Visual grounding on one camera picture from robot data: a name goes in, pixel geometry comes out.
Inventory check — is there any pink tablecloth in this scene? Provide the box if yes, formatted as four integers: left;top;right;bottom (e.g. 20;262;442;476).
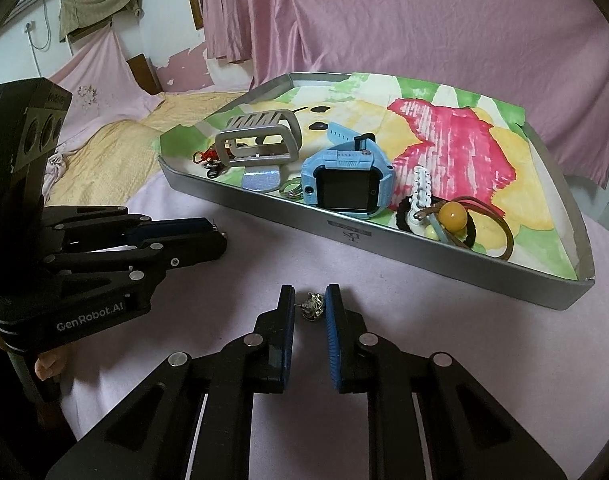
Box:
44;180;609;480

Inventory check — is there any blue smartwatch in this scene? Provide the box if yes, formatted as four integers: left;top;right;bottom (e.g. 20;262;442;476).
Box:
301;121;396;219

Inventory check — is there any brown hair tie yellow ball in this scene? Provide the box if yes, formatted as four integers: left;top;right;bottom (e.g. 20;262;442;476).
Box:
417;196;515;262

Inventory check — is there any pink tied curtain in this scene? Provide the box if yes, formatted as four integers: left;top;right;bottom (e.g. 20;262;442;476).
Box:
202;0;266;64

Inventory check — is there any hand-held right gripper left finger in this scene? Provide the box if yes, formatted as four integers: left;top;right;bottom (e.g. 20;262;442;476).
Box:
44;284;296;480

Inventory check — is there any white wall cable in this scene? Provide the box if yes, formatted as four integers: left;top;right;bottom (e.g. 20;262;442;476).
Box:
33;0;53;51

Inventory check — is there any black braided hair tie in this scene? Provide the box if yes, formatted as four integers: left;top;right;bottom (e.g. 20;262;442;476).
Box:
395;195;477;249

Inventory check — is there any pink bed cloth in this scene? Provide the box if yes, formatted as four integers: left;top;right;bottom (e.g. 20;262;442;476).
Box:
39;27;165;201

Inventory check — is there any beige hanging cloth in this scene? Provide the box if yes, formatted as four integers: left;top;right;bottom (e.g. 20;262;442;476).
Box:
59;0;144;39

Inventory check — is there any pink backdrop sheet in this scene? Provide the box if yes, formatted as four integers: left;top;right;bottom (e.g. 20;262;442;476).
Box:
244;0;609;187

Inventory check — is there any metal key ring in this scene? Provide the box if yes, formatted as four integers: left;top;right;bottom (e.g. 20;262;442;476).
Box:
277;176;305;202

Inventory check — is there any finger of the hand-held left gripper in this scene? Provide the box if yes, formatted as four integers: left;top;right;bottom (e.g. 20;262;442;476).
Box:
42;205;222;252
39;232;228;312

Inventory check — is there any wooden headboard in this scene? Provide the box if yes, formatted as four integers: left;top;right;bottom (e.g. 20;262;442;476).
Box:
127;53;161;95

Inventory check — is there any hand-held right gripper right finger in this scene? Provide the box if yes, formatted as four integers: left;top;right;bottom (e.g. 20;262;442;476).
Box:
324;283;567;480

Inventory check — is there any grey hair claw clip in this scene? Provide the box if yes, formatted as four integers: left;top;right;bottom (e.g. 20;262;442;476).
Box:
215;109;302;194

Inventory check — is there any person's left hand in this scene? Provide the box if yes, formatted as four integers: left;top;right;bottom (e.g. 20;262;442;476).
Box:
34;346;69;382

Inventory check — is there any white hair clip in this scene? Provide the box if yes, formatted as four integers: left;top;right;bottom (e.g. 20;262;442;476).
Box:
408;166;433;211

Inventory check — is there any colourful painted paper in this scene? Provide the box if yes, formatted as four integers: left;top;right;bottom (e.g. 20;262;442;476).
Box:
159;74;582;273

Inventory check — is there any yellow blanket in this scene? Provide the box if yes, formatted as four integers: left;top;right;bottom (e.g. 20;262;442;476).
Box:
47;91;250;207

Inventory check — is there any white air conditioner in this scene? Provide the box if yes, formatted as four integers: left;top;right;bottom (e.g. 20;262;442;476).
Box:
0;0;46;26

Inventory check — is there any grey cardboard box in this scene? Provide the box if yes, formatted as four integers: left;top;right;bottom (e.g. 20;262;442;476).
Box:
157;72;596;312

